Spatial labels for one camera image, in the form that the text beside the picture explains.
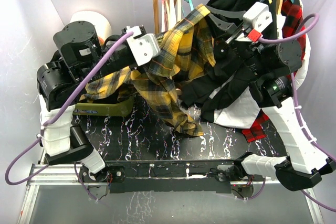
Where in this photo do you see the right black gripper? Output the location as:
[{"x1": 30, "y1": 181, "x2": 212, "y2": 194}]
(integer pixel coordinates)
[{"x1": 203, "y1": 5, "x2": 268, "y2": 76}]

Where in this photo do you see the yellow plaid shirt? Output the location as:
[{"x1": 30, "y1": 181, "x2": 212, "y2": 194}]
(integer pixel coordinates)
[{"x1": 80, "y1": 4, "x2": 216, "y2": 136}]

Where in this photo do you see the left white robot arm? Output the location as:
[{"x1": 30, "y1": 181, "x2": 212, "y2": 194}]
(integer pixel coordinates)
[{"x1": 37, "y1": 20, "x2": 160, "y2": 182}]

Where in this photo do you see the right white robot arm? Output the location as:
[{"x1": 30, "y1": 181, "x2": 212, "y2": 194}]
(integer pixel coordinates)
[{"x1": 210, "y1": 3, "x2": 335, "y2": 191}]

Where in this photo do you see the black hanging shirt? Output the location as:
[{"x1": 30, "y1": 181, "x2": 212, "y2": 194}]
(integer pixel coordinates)
[{"x1": 180, "y1": 0, "x2": 274, "y2": 123}]

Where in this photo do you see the pink plastic hanger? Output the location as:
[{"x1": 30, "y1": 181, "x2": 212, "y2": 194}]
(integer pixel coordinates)
[{"x1": 161, "y1": 0, "x2": 170, "y2": 32}]

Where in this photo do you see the cream plastic hanger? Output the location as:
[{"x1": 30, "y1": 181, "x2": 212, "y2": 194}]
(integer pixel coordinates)
[{"x1": 168, "y1": 0, "x2": 182, "y2": 29}]

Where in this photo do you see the red plaid hanging shirt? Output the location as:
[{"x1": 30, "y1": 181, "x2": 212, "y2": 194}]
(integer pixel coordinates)
[{"x1": 241, "y1": 0, "x2": 303, "y2": 143}]

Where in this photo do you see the cream round drawer box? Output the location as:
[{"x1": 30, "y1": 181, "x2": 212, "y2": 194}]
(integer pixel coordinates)
[{"x1": 70, "y1": 10, "x2": 112, "y2": 46}]

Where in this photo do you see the olive green laundry bin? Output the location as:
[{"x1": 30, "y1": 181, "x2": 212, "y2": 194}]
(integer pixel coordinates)
[{"x1": 73, "y1": 96, "x2": 134, "y2": 117}]

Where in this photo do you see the white quilted jacket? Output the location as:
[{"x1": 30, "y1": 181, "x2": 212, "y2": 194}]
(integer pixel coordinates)
[{"x1": 214, "y1": 1, "x2": 311, "y2": 129}]

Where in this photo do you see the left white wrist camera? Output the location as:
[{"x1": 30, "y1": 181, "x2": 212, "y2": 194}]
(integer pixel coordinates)
[{"x1": 125, "y1": 25, "x2": 161, "y2": 66}]

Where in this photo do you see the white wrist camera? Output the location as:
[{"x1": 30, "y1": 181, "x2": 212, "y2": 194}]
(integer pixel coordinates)
[
  {"x1": 125, "y1": 25, "x2": 161, "y2": 66},
  {"x1": 243, "y1": 2, "x2": 272, "y2": 42}
]

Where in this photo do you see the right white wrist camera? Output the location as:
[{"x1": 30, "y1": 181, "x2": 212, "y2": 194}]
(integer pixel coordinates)
[{"x1": 243, "y1": 2, "x2": 272, "y2": 42}]

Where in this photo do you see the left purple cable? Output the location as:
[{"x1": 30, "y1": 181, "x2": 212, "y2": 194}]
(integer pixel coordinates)
[{"x1": 5, "y1": 30, "x2": 135, "y2": 201}]

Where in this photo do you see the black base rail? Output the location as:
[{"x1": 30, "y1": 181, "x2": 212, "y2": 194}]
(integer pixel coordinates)
[{"x1": 79, "y1": 159, "x2": 262, "y2": 194}]

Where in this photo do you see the aluminium table frame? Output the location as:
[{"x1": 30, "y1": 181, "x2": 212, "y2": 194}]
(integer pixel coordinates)
[{"x1": 17, "y1": 119, "x2": 326, "y2": 224}]

